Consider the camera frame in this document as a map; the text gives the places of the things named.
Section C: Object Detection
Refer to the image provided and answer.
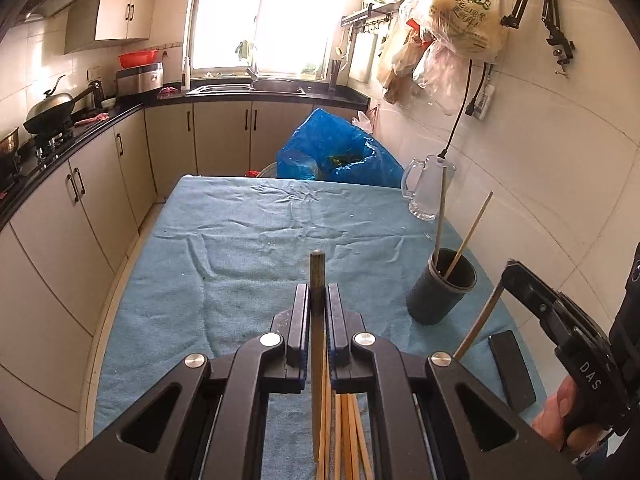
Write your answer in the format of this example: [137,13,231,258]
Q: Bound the black rectangular case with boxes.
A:
[487,331,537,412]

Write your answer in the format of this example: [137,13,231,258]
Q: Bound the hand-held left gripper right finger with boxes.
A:
[325,283,583,480]

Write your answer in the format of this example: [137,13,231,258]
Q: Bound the person's right hand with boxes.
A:
[531,375,581,456]

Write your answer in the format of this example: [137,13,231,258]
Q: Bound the kitchen window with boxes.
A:
[189,0,371,77]

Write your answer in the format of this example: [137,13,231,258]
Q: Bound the steel sink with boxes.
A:
[187,78,306,96]

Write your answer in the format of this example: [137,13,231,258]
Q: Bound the cream upper cabinets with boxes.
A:
[64,0,173,55]

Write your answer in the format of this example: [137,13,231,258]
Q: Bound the red plastic basin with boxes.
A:
[118,50,162,68]

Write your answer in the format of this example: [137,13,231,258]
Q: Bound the printed white plastic bag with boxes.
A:
[415,0,510,58]

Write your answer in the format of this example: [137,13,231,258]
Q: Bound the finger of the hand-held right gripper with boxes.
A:
[501,258,624,427]

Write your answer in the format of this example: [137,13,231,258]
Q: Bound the dark grey utensil cup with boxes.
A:
[406,248,478,326]

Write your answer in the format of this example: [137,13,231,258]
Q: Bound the brass pot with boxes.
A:
[0,126,21,161]

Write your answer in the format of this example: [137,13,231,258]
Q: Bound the gas stove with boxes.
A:
[20,130,76,166]

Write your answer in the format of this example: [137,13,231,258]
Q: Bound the steel countertop appliance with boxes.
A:
[116,62,164,97]

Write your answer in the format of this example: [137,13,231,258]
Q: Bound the wooden chopstick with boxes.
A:
[444,190,495,280]
[432,165,448,273]
[309,250,327,468]
[453,282,505,362]

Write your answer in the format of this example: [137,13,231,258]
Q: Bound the metal wall rack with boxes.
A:
[341,0,407,36]

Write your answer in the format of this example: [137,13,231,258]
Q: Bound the small white plastic bag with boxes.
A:
[351,107,375,133]

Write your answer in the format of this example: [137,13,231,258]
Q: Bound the clear glass pitcher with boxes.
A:
[401,156,457,222]

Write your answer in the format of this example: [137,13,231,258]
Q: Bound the white power strip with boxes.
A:
[474,84,496,121]

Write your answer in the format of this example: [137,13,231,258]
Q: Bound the white cutting board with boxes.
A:
[347,35,376,83]

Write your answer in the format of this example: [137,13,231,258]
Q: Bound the cream cabinets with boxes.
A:
[0,101,370,461]
[64,0,173,55]

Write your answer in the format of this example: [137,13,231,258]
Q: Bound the brownish translucent plastic bag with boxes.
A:
[376,0,432,105]

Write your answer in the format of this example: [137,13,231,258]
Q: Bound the blue table cloth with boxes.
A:
[94,175,546,480]

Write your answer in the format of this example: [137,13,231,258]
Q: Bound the bunch of wooden chopsticks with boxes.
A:
[315,390,376,480]

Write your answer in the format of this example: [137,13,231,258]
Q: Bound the black power cable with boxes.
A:
[438,59,476,158]

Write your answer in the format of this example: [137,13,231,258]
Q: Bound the blue plastic bag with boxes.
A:
[276,108,407,188]

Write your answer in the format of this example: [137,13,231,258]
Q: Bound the cream lower cabinets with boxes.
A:
[0,101,370,461]

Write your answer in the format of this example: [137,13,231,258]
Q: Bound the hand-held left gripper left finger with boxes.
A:
[55,283,311,480]

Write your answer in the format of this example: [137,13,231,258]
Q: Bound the black kitchen countertop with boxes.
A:
[0,82,370,221]

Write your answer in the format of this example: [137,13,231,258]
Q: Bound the clear plastic bag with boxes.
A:
[412,42,471,115]

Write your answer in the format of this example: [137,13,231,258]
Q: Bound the black wok with lid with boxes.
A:
[22,75,98,136]

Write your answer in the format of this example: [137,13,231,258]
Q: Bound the black chopstick holder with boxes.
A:
[327,59,346,95]

